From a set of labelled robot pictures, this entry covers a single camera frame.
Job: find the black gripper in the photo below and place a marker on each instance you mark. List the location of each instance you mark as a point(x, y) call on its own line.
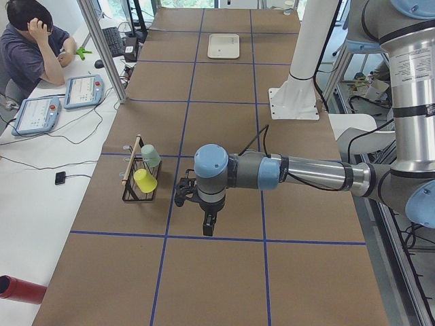
point(211, 207)

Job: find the green cup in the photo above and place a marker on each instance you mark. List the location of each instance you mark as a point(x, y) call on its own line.
point(150, 155)

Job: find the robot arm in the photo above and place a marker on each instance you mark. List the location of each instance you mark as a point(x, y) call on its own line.
point(405, 30)

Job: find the yellow cup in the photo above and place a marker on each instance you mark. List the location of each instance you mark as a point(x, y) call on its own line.
point(145, 180)

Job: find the cream rabbit tray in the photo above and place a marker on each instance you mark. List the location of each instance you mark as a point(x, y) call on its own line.
point(223, 46)

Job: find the paper cup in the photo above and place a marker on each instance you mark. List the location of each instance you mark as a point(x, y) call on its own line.
point(288, 7)

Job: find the black small device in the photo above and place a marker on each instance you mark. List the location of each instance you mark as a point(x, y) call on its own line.
point(60, 178)

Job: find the white chair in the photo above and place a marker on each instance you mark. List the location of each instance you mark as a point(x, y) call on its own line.
point(347, 126)

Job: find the blue teach pendant far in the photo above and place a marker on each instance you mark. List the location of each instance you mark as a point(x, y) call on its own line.
point(84, 91)

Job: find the blue teach pendant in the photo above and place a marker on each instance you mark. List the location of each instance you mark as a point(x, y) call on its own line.
point(84, 91)
point(37, 115)

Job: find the blue teach pendant near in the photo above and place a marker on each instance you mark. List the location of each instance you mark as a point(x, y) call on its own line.
point(37, 115)

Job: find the black keyboard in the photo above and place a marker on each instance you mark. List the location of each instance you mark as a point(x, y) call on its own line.
point(114, 41)

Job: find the red bottle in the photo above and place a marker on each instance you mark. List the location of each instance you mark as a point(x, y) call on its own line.
point(19, 290)

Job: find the seated person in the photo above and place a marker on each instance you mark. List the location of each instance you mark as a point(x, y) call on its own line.
point(33, 48)

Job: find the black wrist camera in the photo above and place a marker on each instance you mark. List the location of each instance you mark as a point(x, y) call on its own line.
point(186, 190)

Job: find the black wire cup rack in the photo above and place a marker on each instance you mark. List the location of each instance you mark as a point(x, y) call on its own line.
point(131, 192)

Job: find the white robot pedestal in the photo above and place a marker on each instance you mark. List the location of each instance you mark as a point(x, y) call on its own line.
point(296, 99)

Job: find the aluminium frame post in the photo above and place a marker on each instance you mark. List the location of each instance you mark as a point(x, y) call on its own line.
point(92, 22)

